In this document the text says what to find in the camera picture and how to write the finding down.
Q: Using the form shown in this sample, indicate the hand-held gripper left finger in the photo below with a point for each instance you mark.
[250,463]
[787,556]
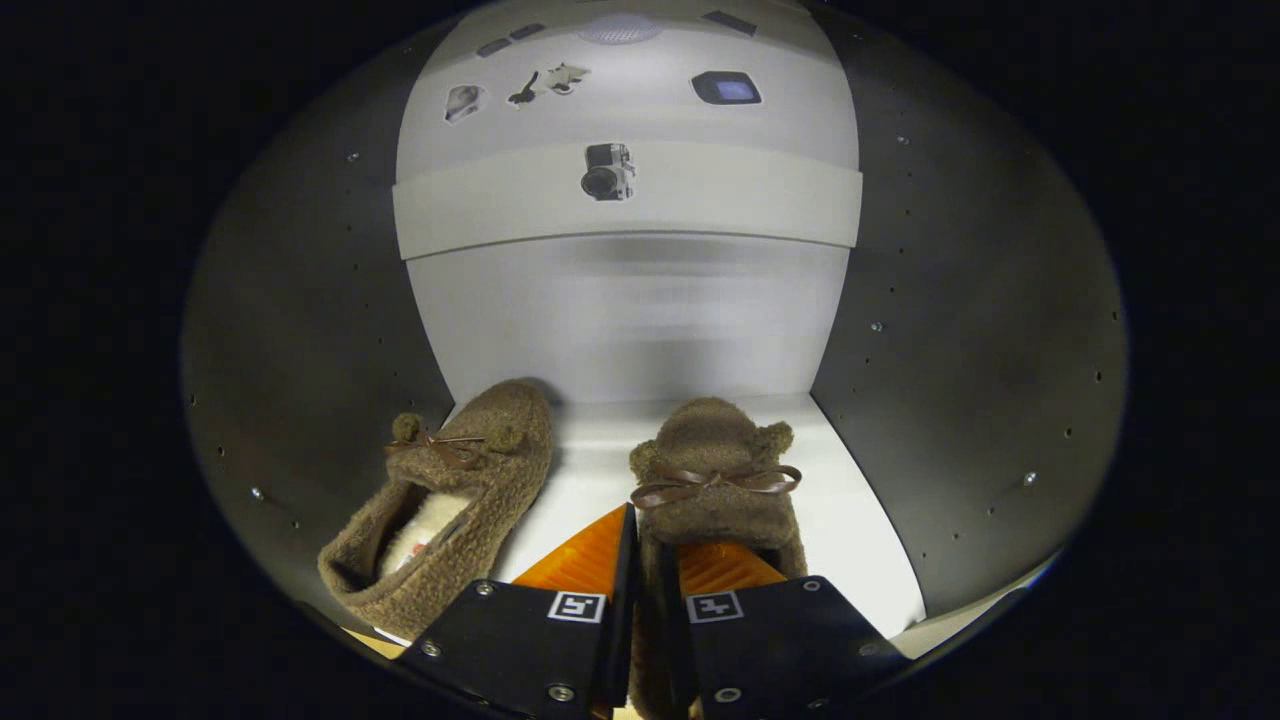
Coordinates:
[625,600]

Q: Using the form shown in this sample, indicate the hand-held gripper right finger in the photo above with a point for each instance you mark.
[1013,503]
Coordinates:
[780,640]

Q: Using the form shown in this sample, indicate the dark grey shoe cabinet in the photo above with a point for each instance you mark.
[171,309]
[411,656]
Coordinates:
[300,300]

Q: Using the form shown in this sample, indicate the brown fuzzy shoe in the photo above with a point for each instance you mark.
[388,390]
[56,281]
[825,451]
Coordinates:
[715,470]
[500,470]

